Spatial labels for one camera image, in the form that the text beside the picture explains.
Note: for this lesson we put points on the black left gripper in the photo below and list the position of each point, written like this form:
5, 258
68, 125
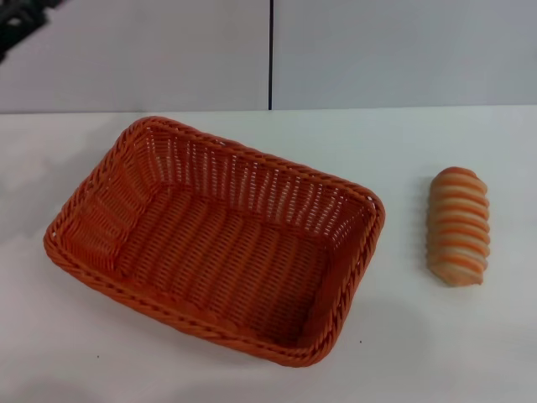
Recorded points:
14, 17

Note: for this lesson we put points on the orange woven plastic basket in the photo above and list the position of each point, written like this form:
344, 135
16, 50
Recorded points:
218, 252

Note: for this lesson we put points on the striped bread roll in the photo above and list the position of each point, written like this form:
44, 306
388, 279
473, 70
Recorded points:
459, 226

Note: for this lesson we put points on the dark vertical wall panel strip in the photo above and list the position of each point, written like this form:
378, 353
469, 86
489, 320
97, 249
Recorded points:
271, 54

